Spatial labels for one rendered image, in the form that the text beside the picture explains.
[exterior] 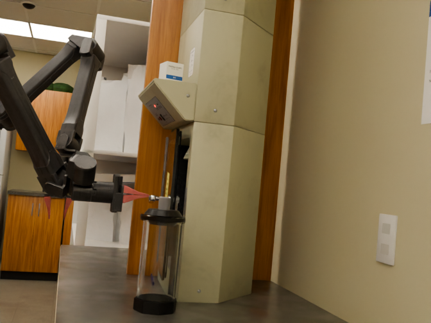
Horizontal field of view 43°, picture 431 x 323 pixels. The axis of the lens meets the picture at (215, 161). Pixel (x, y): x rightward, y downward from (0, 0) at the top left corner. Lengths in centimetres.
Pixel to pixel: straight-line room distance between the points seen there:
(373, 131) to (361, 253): 31
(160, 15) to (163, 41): 8
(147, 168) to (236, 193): 40
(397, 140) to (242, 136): 42
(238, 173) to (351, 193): 31
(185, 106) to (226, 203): 28
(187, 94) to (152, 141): 39
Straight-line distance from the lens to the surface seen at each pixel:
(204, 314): 135
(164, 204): 131
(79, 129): 189
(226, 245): 148
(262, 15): 163
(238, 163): 149
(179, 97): 143
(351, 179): 152
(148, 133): 179
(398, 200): 133
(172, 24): 186
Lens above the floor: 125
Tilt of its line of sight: 2 degrees up
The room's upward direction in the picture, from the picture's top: 5 degrees clockwise
